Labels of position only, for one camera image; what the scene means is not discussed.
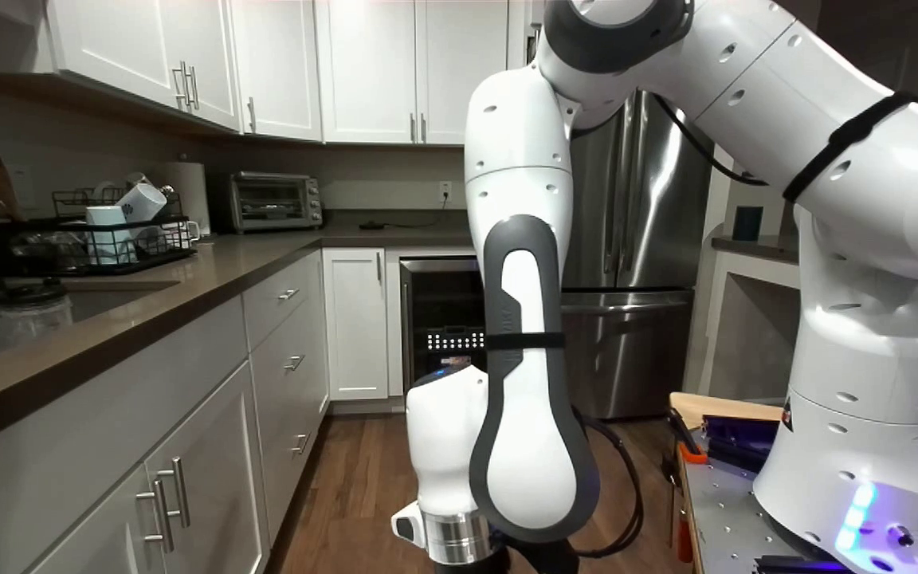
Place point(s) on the white shallow cabinet drawer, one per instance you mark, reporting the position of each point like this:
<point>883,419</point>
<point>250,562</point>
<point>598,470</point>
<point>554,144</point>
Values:
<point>286,299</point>

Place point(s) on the steel kitchen sink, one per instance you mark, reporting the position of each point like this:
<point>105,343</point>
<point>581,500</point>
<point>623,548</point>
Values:
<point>45,314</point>

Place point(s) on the black dish rack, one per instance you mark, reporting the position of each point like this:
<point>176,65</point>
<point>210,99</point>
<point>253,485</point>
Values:
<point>98,253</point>

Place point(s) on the silver toaster oven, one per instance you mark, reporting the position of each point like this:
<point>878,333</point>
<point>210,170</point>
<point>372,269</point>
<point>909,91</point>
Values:
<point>271,199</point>

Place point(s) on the white sink false front panel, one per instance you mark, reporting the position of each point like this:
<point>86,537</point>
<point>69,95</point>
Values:
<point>86,427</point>

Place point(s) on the white perforated robot table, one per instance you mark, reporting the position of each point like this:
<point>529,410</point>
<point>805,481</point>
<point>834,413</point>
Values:
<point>735,516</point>

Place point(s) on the tan wooden board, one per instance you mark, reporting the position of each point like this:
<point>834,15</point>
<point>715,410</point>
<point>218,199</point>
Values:
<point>725,406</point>

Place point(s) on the white wall cabinet door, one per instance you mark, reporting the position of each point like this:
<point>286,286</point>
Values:
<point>367,68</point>
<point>109,49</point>
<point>202,58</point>
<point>271,65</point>
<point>465,68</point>

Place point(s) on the clear glass bowl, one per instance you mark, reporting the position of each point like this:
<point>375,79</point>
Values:
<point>183,230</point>

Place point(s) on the white wall outlet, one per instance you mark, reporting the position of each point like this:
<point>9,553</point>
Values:
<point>444,194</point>

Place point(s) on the stainless steel refrigerator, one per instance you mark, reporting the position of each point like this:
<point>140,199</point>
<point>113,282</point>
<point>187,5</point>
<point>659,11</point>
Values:
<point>638,244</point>

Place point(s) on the white plastic container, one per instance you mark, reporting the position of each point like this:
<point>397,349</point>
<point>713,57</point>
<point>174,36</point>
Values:
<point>140,199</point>

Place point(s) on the pale teal cup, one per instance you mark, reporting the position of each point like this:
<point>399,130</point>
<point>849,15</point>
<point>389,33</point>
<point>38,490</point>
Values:
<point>105,225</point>

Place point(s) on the white sink cabinet door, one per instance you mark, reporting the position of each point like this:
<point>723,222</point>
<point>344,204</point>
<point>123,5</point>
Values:
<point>98,537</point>
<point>216,481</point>

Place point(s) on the white side desk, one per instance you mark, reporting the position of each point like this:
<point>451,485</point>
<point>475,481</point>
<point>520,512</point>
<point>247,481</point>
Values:
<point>756,299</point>

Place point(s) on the dark blue box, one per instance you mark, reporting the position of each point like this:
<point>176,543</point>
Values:
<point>746,222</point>

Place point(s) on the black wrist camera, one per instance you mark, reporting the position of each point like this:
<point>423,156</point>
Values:
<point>541,560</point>

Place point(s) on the white deep cabinet drawer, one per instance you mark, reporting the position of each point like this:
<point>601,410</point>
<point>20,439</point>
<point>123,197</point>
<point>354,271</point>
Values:
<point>289,368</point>
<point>293,448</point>

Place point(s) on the orange black clamp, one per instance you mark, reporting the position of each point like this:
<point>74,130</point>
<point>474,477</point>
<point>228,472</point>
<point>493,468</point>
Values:
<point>691,443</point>

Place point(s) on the white base cabinet door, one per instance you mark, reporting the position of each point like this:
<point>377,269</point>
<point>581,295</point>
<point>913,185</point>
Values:
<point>354,325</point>

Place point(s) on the brown kitchen countertop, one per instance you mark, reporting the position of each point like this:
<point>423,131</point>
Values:
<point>221,267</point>

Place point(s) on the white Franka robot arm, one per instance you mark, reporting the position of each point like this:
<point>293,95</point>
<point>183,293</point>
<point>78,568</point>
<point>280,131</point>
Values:
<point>874,319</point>

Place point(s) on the white paper towel roll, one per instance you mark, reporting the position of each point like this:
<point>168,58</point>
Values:
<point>193,197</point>

